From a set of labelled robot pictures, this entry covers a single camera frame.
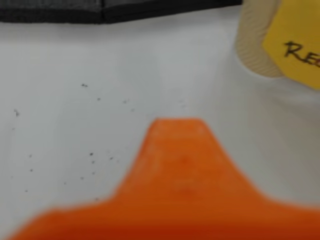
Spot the ribbed brown paper cup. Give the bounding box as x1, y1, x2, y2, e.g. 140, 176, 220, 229
234, 0, 286, 78

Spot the short dark grey foam strip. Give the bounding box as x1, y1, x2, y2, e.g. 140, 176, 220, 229
101, 0, 243, 25

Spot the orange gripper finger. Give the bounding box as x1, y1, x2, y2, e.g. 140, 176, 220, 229
186, 118, 320, 240
4, 118, 187, 240

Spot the yellow handwritten welcome sign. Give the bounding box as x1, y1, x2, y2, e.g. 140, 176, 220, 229
261, 0, 320, 90

